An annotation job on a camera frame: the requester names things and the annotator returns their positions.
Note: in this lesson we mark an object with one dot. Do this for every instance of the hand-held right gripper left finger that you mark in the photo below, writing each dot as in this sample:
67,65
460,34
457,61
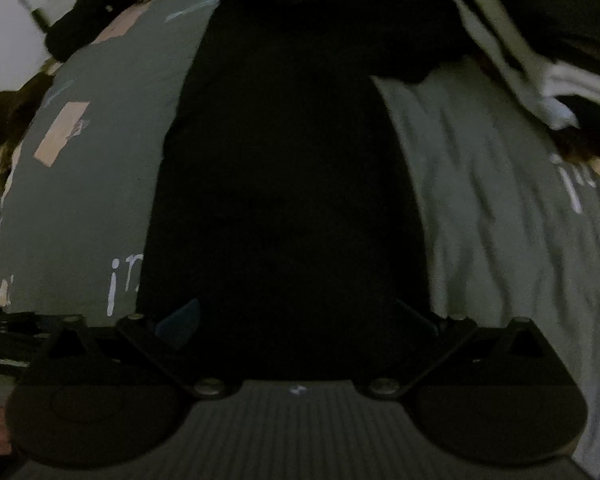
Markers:
182,320

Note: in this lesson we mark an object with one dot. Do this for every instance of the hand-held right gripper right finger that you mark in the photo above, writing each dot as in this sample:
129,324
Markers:
424,319

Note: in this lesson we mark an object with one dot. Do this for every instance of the black button shirt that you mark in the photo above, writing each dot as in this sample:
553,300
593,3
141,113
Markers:
290,170

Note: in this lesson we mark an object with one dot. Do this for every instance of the black white striped clothes pile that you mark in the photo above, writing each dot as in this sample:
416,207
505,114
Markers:
580,20

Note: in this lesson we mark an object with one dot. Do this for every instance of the grey patterned bedspread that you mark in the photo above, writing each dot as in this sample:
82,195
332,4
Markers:
480,185

